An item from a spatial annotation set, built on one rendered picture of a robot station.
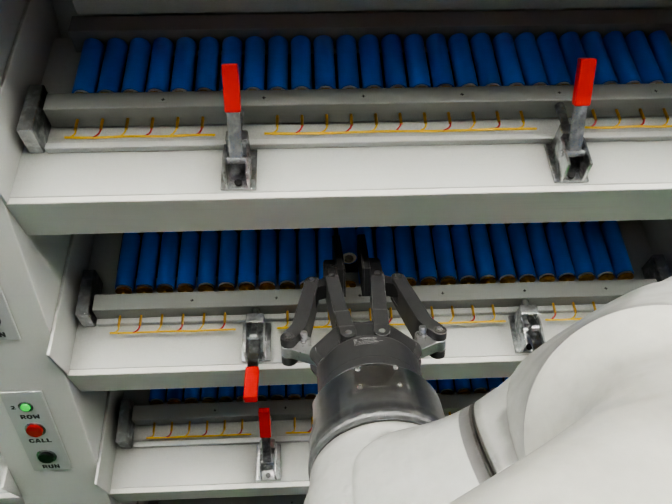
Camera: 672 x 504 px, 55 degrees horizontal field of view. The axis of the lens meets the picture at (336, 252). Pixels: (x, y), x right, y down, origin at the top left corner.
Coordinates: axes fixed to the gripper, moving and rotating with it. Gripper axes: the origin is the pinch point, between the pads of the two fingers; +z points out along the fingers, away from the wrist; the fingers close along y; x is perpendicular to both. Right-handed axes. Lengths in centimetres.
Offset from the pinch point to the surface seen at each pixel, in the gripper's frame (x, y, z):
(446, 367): 9.9, -9.1, -3.8
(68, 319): 4.2, 27.1, -1.2
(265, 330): 5.6, 8.4, -2.4
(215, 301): 3.6, 13.3, 0.0
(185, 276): 2.3, 16.4, 2.9
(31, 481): 24.7, 35.1, -1.7
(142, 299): 3.3, 20.3, 0.5
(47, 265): -2.2, 27.4, -2.1
